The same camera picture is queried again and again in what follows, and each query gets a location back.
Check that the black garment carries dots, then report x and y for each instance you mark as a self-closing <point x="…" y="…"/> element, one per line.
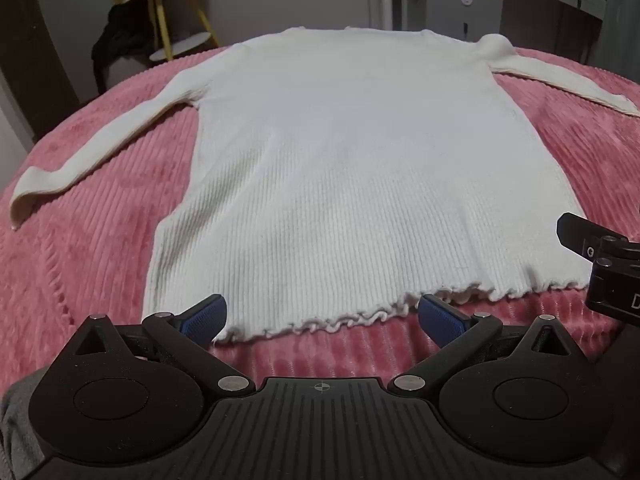
<point x="120" y="35"/>

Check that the grey cloth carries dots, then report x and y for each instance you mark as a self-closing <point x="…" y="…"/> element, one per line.
<point x="17" y="420"/>

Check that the pink ribbed blanket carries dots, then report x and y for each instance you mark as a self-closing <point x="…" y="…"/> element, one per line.
<point x="100" y="260"/>

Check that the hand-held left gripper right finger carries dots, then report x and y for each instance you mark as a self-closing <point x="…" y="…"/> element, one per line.
<point x="442" y="319"/>

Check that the yellow-legged round side table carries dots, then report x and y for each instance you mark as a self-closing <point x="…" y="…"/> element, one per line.
<point x="182" y="45"/>

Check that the grey cabinet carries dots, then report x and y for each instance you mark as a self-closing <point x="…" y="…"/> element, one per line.
<point x="440" y="10"/>

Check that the grey round ottoman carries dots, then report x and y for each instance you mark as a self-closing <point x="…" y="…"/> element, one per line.
<point x="127" y="69"/>

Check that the dark wooden door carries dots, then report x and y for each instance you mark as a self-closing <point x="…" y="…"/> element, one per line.
<point x="30" y="60"/>

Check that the white knit sweater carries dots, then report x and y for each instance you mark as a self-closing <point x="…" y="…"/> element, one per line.
<point x="350" y="160"/>

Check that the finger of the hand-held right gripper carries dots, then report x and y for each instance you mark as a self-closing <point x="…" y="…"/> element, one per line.
<point x="580" y="237"/>

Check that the grey curtain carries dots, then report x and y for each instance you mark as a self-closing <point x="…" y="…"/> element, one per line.
<point x="620" y="25"/>

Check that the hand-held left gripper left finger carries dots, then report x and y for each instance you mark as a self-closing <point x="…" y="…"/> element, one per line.
<point x="202" y="319"/>

